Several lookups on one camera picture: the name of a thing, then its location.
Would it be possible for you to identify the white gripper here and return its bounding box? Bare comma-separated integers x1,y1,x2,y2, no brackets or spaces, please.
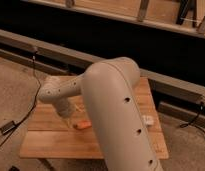
60,108,75,128

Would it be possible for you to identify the orange pepper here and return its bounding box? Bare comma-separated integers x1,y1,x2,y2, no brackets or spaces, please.
73,121,92,130

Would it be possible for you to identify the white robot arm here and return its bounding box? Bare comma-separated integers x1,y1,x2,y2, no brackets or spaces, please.
38,57,163,171

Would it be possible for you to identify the wooden table board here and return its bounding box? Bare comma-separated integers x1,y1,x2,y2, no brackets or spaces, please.
20,77,169,159

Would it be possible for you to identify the black power adapter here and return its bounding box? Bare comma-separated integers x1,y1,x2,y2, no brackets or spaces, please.
0,121,16,135

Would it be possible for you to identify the black cable on floor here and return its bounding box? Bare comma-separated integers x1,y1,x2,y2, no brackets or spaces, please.
0,53,43,152

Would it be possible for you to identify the black cable right side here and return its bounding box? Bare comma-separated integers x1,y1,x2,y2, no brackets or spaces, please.
179,101,205,141

